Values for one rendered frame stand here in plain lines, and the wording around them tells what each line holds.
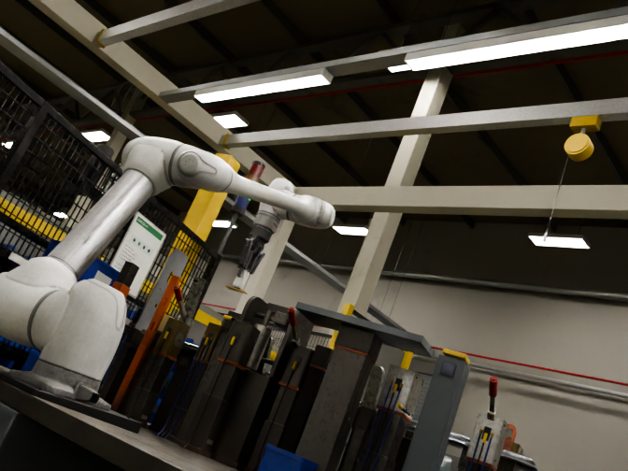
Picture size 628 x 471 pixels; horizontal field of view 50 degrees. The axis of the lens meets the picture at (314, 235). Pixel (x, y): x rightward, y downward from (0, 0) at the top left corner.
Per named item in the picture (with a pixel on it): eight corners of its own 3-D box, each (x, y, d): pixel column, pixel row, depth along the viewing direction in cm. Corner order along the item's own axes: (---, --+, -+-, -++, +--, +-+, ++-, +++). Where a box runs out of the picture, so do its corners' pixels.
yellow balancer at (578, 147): (568, 247, 385) (602, 122, 412) (563, 238, 379) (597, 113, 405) (542, 245, 396) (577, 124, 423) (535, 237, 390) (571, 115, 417)
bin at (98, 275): (118, 313, 250) (133, 281, 254) (65, 282, 224) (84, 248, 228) (85, 302, 257) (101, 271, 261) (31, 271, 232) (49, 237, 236)
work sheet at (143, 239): (135, 299, 285) (166, 235, 294) (103, 278, 266) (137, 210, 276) (132, 298, 286) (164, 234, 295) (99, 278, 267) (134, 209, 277)
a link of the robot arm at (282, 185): (252, 206, 250) (283, 215, 245) (268, 171, 255) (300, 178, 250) (261, 219, 259) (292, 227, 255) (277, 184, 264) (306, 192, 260)
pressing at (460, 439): (541, 478, 193) (542, 472, 193) (535, 465, 174) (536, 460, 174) (170, 349, 257) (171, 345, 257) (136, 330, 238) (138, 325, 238)
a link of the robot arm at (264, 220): (283, 224, 254) (278, 238, 253) (264, 220, 259) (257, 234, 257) (274, 213, 247) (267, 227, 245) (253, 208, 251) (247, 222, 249)
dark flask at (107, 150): (98, 192, 264) (119, 153, 269) (86, 183, 258) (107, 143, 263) (84, 190, 267) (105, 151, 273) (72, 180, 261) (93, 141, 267)
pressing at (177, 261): (152, 337, 255) (190, 257, 266) (135, 328, 246) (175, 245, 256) (151, 337, 256) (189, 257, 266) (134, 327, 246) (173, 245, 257)
